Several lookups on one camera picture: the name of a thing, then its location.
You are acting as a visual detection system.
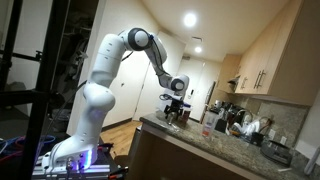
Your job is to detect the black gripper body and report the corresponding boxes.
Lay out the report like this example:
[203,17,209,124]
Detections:
[163,95,185,116]

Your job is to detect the aluminium robot base platform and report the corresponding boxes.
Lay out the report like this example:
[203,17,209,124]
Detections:
[31,151,130,180]

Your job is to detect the clear jar with blue lid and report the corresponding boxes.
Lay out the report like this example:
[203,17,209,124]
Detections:
[180,104,193,124]

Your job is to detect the white paper towel roll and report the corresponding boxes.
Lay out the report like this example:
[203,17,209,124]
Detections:
[158,97,168,114]

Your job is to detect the white door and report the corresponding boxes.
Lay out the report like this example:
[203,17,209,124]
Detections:
[133,31,186,122]

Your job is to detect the granite topped kitchen counter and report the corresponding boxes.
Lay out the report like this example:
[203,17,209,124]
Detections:
[128,111,320,180]

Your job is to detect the clear bottle with orange label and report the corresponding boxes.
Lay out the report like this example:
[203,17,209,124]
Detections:
[201,110,220,139]

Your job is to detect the black box on counter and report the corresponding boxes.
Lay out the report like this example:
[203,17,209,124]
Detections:
[214,118,229,134]

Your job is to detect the range hood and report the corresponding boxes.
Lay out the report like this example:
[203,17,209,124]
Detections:
[227,75,241,87]

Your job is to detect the curved kitchen faucet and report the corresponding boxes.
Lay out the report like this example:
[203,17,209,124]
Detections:
[234,108,255,126]

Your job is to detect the orange clamp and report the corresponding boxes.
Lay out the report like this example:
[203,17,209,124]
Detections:
[107,167,130,180]

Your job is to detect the black cup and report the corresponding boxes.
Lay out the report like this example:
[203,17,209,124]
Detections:
[251,132,265,147]

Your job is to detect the large round ceiling light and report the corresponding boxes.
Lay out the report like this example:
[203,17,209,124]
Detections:
[182,12,198,29]

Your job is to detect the black frying pan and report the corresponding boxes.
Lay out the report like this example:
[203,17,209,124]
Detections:
[260,139,295,168]

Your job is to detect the white wall outlet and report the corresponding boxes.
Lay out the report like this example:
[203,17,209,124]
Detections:
[268,128,277,141]

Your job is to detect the wooden wall cabinets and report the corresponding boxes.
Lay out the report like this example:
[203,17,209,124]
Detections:
[216,0,320,107]

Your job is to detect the black metal frame stand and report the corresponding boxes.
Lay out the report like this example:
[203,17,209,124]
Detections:
[0,0,72,180]

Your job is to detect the blue cable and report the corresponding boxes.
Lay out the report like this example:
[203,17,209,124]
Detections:
[0,134,56,162]

